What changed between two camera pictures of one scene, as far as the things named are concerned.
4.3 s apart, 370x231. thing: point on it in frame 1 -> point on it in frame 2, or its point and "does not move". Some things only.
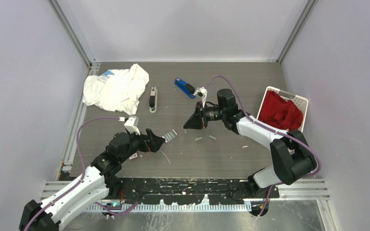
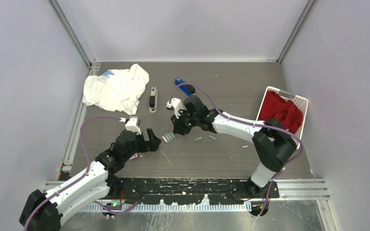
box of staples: (165, 137) does not move
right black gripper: (195, 121) -> (178, 128)
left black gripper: (154, 144) does not move
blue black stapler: (187, 88) does not move
